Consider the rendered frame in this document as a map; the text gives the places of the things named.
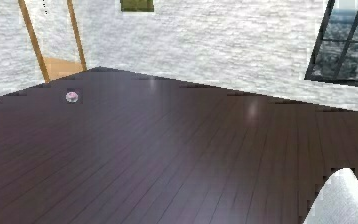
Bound small pink white ball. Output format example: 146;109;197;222
65;91;80;104

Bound green framed picture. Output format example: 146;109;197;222
120;0;155;13

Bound black framed window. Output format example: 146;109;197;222
304;0;358;89

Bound wooden door frame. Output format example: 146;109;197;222
17;0;88;84

